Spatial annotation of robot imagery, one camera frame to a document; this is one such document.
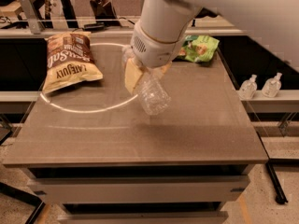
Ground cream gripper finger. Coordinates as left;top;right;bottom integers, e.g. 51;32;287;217
124;58;144;94
153;63;172;78

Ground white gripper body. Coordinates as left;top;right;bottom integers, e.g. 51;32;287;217
131;21;184;68

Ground clear plastic water bottle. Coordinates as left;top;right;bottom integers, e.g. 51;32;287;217
121;45;171;115

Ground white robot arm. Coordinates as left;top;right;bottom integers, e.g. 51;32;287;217
124;0;299;83

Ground left hand sanitizer bottle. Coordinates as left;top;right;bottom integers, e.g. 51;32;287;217
239;75;257;100

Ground hand sanitizer bottle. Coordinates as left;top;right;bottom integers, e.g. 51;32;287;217
262;73;282;98
239;75;257;100

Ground right hand sanitizer bottle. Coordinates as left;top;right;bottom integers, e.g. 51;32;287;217
262;73;282;98

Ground green snack bag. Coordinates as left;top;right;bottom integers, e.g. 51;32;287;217
177;35;219;63

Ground black device on floor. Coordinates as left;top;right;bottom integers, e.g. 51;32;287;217
83;22;105;31

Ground Late July chip bag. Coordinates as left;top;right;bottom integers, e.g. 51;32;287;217
43;32;103;93

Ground upper cabinet drawer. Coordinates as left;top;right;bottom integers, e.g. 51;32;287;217
28;175;249;203

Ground cabinet drawer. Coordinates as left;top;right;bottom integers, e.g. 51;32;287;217
58;211;228;224
28;175;249;203

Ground lower cabinet drawer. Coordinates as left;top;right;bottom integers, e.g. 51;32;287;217
58;211;228;224

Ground left metal rail bracket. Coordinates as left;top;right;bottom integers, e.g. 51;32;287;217
19;0;44;35

